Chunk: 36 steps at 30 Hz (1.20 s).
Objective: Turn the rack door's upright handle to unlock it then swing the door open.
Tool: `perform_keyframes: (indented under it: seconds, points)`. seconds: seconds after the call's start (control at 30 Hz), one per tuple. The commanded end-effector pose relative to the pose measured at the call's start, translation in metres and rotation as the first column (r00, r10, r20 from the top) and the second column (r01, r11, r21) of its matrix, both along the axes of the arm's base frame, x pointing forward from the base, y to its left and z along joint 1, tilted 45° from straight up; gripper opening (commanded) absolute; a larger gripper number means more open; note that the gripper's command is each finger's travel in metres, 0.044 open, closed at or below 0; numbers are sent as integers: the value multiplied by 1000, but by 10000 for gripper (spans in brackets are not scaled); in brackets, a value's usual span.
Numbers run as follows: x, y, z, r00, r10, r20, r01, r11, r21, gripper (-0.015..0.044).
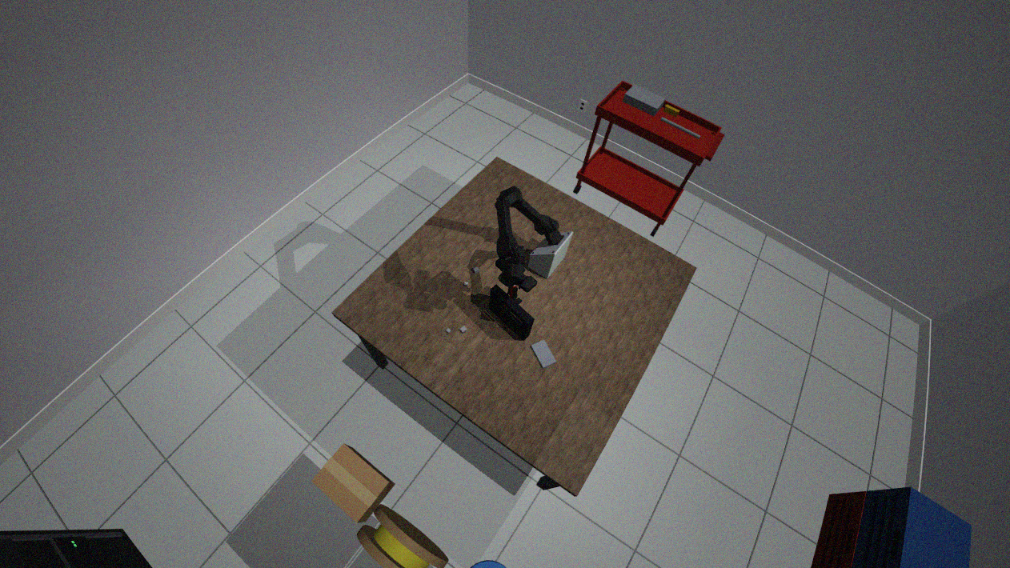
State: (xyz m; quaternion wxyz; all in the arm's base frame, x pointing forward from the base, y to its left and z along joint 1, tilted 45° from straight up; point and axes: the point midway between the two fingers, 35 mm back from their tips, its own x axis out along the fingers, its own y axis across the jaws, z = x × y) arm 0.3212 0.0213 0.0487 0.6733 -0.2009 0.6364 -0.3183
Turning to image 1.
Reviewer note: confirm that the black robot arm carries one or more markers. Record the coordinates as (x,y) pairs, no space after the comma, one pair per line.
(507,245)

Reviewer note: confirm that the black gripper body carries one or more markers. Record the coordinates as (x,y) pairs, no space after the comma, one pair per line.
(528,281)

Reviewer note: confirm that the black rack door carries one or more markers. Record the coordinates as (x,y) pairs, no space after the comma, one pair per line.
(507,308)

